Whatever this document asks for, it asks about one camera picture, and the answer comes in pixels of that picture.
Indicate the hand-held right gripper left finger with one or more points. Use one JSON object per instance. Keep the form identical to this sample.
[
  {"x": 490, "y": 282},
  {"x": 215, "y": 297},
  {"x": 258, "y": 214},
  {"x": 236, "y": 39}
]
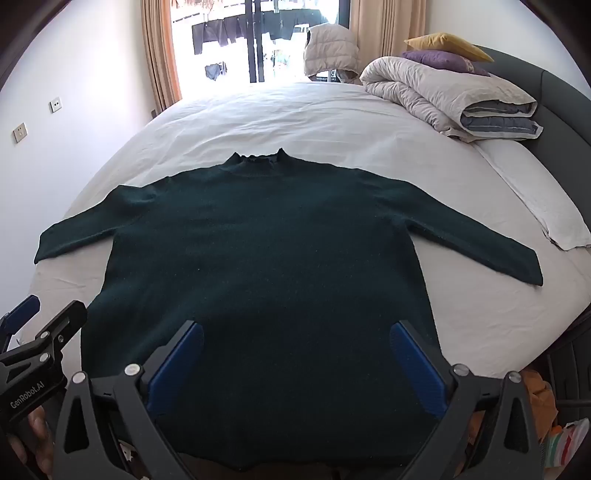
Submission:
[{"x": 178, "y": 369}]

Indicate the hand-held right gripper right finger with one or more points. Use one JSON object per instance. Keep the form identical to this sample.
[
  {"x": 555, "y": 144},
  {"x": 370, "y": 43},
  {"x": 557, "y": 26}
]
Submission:
[{"x": 415, "y": 369}]

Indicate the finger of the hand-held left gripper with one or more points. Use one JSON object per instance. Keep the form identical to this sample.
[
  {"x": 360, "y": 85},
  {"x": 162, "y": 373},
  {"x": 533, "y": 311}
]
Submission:
[
  {"x": 64, "y": 325},
  {"x": 23, "y": 311}
]

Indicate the dark green towel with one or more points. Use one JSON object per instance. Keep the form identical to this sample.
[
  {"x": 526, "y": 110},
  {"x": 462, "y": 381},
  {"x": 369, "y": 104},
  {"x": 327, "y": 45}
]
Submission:
[{"x": 277, "y": 254}]

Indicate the person's left hand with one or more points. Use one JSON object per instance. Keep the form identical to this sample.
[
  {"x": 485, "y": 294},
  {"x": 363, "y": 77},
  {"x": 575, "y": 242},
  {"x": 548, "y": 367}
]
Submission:
[{"x": 39, "y": 438}]

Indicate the orange cloth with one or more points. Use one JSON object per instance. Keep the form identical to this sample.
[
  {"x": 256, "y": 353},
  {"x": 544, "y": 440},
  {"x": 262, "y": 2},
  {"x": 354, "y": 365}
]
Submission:
[{"x": 542, "y": 397}]

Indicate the striped bag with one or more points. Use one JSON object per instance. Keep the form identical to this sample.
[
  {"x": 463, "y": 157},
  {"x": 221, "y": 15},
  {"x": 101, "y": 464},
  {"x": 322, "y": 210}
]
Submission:
[{"x": 570, "y": 450}]

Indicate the flat white pillow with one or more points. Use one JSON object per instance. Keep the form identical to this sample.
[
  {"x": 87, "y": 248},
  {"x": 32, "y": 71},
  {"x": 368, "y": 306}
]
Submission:
[{"x": 531, "y": 184}]

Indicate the white sheeted bed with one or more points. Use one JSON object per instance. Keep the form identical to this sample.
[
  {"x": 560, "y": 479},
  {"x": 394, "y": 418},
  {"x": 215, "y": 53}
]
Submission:
[{"x": 300, "y": 120}]

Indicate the folded grey duvet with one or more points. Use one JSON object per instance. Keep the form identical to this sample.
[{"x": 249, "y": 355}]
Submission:
[{"x": 425, "y": 92}]

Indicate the beige curtain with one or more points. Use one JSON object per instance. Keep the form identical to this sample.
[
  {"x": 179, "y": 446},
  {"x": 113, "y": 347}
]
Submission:
[
  {"x": 159, "y": 55},
  {"x": 392, "y": 27}
]

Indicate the small dark hanging garment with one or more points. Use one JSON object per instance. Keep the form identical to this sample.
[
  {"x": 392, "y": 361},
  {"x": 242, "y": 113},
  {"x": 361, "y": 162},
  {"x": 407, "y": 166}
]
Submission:
[{"x": 214, "y": 71}]

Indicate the grey upholstered headboard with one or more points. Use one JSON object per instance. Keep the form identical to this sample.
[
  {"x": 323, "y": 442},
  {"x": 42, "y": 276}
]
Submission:
[{"x": 554, "y": 101}]

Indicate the purple pillow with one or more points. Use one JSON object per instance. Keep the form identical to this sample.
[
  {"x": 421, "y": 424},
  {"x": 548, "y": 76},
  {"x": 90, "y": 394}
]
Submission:
[{"x": 438, "y": 60}]

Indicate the row of dark hanging laundry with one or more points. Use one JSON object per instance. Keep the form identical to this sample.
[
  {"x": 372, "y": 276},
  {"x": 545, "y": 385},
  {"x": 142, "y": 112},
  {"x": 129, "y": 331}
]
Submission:
[{"x": 212, "y": 34}]

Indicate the yellow pillow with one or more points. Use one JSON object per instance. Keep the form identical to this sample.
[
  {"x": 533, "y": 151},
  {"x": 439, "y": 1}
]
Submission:
[{"x": 443, "y": 44}]

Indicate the black framed balcony door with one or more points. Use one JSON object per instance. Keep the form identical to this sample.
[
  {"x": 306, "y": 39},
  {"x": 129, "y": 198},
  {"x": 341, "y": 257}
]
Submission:
[{"x": 254, "y": 50}]

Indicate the beige puffer vest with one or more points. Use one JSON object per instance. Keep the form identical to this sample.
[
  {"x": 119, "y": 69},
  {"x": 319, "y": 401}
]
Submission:
[{"x": 330, "y": 50}]

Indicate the white wall socket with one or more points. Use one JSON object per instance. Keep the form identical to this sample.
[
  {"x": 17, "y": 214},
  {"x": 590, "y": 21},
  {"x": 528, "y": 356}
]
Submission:
[
  {"x": 20, "y": 132},
  {"x": 55, "y": 105}
]

